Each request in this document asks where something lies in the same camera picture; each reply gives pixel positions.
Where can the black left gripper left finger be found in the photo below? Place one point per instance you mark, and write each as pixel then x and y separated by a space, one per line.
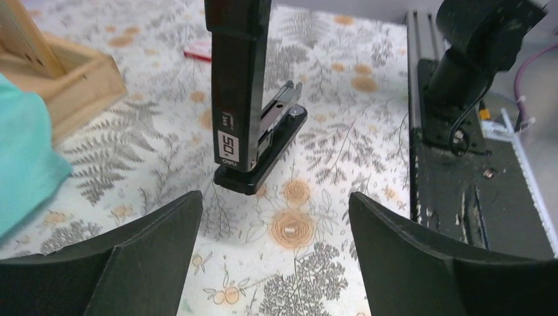
pixel 136 269

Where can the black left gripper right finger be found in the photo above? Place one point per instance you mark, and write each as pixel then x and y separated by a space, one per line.
pixel 408 269

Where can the black stapler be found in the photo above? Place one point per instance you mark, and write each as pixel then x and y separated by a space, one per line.
pixel 249 136

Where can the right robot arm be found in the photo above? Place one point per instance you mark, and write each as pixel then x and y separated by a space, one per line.
pixel 485 38

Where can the teal t-shirt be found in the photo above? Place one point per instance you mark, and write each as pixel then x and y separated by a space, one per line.
pixel 31 171

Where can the wooden rack base tray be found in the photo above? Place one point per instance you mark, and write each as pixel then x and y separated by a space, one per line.
pixel 92 83

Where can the red staple box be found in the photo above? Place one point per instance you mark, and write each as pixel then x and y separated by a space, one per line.
pixel 199 50

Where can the wooden rack right post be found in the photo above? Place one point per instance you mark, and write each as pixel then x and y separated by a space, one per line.
pixel 22 38

